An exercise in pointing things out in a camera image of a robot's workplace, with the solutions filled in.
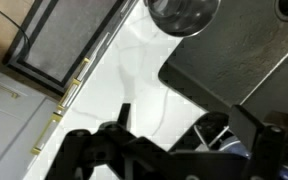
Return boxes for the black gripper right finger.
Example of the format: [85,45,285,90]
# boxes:
[228,104,288,180]

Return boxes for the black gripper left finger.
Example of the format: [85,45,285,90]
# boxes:
[45,103,172,180]

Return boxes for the silver metal cup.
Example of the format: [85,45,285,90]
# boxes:
[143,0,222,38]

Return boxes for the black kitchen sink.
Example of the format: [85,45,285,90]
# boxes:
[158,0,288,116]

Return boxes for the white lower kitchen cabinet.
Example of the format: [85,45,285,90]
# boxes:
[0,0,140,180]

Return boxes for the grey mat with black border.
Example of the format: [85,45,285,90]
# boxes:
[2,0,127,96]

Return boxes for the gold drawer handle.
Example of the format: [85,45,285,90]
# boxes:
[30,112,64,156]
[78,57,92,83]
[56,78,82,112]

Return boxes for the thin black floor cable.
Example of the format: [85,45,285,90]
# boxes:
[0,0,32,89]

